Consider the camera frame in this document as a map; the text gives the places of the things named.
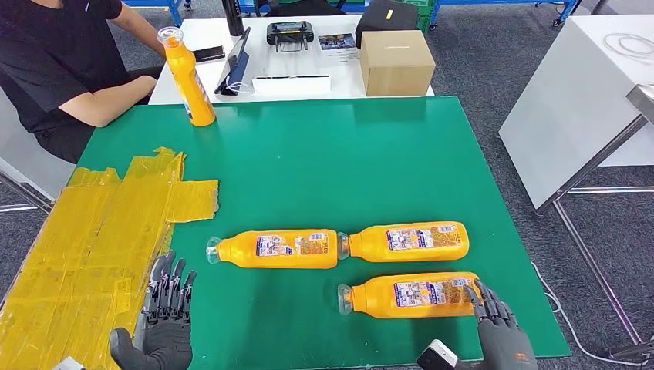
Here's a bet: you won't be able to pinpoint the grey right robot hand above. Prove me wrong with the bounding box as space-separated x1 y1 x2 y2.
462 277 539 370

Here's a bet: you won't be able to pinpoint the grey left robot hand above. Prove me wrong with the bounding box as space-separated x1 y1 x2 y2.
108 250 197 370

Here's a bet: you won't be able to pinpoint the orange detergent bottle clear cap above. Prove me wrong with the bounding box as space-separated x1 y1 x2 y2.
337 271 484 320
205 229 340 270
156 26 217 128
337 220 470 264

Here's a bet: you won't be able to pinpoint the black drink bottle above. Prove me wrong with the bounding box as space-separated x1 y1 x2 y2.
221 0 246 37

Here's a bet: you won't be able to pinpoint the yellow taped cardboard sheet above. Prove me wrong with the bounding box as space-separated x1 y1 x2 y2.
0 146 220 370

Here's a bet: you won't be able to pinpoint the large white table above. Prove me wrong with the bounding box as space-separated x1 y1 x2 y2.
497 14 654 210

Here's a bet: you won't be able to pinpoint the white panel desk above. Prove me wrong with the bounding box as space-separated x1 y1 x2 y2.
0 89 76 213

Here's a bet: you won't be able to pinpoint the flat white box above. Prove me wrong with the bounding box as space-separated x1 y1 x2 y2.
251 75 332 96

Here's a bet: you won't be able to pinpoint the tablet in blue case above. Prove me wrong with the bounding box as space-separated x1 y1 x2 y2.
214 26 252 96

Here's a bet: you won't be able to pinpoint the black smartphone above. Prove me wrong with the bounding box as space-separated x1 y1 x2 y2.
193 45 226 64

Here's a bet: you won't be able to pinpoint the brown cardboard box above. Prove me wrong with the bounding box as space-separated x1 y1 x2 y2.
359 29 437 97

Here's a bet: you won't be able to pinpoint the person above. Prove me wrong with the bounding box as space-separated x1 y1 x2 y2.
0 0 167 164

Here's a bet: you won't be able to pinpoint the green plastic crate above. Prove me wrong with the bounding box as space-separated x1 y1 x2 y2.
397 0 438 32

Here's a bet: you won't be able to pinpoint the black remote controller with screen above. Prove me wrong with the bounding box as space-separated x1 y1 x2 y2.
266 21 315 54

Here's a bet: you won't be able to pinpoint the black bag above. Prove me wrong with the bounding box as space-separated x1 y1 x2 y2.
354 0 420 49

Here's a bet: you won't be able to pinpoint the printed pamphlet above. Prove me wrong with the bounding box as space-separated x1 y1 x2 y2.
317 32 357 51

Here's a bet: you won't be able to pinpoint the white floor cable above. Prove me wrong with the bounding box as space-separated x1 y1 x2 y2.
531 261 642 366

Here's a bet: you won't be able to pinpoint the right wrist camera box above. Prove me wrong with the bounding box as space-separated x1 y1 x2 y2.
416 338 461 370

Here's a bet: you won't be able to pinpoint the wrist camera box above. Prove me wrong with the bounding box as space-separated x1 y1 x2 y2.
51 356 86 370
416 338 461 370

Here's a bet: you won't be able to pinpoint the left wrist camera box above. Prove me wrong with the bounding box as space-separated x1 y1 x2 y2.
51 356 86 370

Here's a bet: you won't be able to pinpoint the thin white tablet cable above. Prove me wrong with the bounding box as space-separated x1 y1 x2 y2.
224 79 255 96

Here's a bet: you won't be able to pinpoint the metal table frame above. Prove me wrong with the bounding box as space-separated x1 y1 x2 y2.
534 84 654 361

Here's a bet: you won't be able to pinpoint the coiled white cable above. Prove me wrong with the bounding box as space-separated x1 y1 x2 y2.
602 32 654 65

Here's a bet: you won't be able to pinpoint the blue rack frame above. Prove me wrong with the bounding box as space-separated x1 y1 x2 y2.
122 0 193 28
429 0 582 28

